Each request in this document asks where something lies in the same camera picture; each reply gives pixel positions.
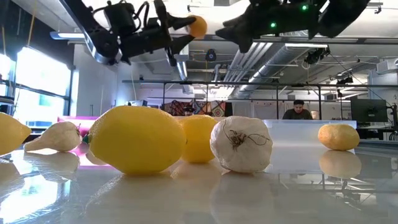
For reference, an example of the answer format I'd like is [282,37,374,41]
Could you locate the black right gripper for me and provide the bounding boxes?
[215,0,304,53]

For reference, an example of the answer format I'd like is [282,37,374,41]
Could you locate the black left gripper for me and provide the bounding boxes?
[119,0,197,67]

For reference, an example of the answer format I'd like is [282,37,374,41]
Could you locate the small orange-yellow lemon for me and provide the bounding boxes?
[187,14,208,40]

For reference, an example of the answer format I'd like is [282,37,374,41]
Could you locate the large yellow lemon green tip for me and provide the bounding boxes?
[82,105,188,175]

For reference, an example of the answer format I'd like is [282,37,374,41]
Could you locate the colourful patterned tapestry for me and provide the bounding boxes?
[162,100,227,118]

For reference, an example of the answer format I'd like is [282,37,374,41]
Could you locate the clear plastic basket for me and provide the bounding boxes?
[262,119,358,147]

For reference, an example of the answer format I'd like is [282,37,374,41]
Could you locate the white garlic bulb brown roots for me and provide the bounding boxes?
[210,116,274,174]

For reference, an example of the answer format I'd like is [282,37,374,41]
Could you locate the pink plastic basket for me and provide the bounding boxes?
[57,116,101,153]

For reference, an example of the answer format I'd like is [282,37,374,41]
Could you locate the black monitor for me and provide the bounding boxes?
[350,98,389,123]

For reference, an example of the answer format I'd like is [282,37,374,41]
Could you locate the white table mat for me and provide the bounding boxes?
[0,141,398,224]

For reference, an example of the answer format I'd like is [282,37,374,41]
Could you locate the silver ventilation duct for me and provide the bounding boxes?
[231,42,312,99]

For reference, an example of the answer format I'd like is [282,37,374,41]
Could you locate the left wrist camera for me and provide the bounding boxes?
[104,1,139,32]

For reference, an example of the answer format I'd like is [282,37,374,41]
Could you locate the black metal rack frame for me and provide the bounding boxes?
[123,80,398,121]

